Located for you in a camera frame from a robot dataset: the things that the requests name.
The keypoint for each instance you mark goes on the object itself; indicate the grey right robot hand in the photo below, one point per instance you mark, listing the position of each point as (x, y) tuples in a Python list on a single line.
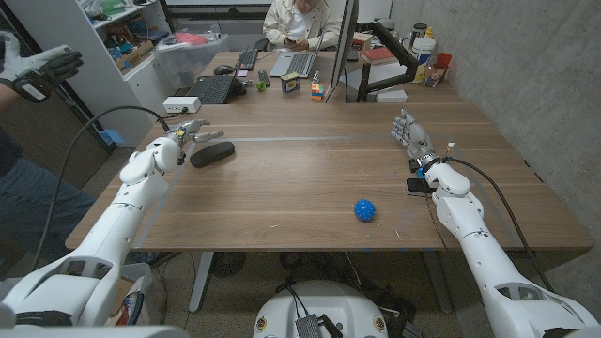
[(415, 138)]

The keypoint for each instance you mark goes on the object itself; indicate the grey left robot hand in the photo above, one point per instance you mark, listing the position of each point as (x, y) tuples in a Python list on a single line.
[(188, 131)]

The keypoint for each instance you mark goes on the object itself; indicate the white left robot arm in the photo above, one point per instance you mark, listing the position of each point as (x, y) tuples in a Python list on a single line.
[(112, 230)]

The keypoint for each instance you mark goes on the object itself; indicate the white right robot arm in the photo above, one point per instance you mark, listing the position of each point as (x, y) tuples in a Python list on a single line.
[(488, 267)]

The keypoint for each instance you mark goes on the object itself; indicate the black glasses case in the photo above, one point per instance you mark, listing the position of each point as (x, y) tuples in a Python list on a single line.
[(212, 154)]

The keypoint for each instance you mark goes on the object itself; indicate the blue spiky ball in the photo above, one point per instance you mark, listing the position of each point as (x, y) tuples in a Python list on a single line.
[(365, 210)]

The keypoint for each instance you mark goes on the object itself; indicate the white power strip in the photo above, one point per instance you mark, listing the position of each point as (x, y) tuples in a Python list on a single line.
[(181, 104)]

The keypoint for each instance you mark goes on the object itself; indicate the flat white box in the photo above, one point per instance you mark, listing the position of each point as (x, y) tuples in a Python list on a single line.
[(391, 96)]

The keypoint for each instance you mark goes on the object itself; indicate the black keyboard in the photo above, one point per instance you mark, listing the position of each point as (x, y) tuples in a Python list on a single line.
[(213, 89), (247, 58)]

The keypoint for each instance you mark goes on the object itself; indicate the clear jar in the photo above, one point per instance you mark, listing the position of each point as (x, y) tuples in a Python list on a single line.
[(434, 76)]

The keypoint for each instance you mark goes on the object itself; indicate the clear plastic storage bin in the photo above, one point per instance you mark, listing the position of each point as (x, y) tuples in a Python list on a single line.
[(190, 61)]

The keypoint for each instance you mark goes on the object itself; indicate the black computer mouse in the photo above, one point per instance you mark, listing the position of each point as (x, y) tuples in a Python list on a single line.
[(224, 70)]

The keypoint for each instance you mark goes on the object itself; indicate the blue plastic piece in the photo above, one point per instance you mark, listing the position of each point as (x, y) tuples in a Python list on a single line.
[(112, 136)]

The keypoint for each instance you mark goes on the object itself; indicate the red cup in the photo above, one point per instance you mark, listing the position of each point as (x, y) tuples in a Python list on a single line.
[(443, 60)]

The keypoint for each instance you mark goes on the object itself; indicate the small green object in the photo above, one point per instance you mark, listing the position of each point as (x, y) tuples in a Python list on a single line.
[(261, 85)]

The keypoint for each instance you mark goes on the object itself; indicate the white plastic tub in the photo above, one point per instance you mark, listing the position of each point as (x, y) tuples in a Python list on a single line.
[(422, 50)]

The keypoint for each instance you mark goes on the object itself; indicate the red book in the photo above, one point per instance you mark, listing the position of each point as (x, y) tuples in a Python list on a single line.
[(378, 55)]

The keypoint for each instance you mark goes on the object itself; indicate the cardboard box on shelf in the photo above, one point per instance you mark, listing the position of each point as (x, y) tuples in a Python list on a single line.
[(135, 56)]

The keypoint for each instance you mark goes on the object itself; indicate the small black remote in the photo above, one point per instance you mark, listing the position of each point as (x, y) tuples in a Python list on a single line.
[(264, 77)]

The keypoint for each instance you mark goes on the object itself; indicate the yellow capped bottle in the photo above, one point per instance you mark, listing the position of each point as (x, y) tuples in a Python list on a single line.
[(429, 33)]

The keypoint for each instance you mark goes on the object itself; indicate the black lidded bottle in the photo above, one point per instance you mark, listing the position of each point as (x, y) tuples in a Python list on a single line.
[(418, 32)]

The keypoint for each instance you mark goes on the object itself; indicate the white shelf cabinet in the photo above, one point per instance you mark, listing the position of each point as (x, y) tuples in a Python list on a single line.
[(94, 80)]

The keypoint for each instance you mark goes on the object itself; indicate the colourful puzzle cube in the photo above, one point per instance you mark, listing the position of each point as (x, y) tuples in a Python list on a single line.
[(317, 91)]

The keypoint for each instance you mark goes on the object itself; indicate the orange box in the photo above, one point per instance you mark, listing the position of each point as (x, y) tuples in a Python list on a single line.
[(361, 41)]

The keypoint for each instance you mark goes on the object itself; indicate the small yellow black box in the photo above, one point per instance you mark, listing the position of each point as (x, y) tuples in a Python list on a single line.
[(290, 82)]

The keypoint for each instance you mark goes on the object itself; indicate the small grey figurine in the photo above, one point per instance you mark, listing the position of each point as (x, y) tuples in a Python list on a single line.
[(316, 77)]

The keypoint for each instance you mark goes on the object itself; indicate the computer monitor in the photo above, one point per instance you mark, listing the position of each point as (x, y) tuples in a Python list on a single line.
[(346, 37)]

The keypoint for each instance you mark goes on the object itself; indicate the silver laptop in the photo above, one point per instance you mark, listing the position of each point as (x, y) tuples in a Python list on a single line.
[(300, 63)]

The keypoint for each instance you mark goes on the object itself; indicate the black floor fan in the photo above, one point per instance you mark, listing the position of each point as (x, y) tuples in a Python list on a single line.
[(227, 264)]

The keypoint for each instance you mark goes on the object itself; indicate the grey table leg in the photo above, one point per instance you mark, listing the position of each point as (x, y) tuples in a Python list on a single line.
[(437, 281), (201, 281)]

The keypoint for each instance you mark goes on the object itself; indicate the seated person in cream jacket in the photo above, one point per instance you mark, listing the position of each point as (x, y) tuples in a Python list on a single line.
[(282, 19)]

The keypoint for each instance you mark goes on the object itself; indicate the standing person in jeans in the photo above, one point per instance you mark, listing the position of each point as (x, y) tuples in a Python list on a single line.
[(28, 211)]

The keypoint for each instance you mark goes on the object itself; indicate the white and black glove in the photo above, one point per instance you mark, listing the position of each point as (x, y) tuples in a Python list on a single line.
[(21, 63)]

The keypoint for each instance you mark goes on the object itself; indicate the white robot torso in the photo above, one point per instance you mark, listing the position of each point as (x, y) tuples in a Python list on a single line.
[(338, 305)]

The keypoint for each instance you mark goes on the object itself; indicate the grey finned module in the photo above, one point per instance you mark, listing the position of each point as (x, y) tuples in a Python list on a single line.
[(308, 327)]

